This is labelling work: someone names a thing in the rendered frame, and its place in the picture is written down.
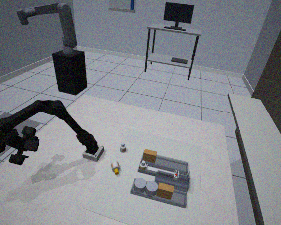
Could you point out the brown cardboard box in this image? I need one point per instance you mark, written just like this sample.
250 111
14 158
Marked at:
165 191
149 155

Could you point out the brown jar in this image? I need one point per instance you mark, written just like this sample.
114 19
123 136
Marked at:
115 167

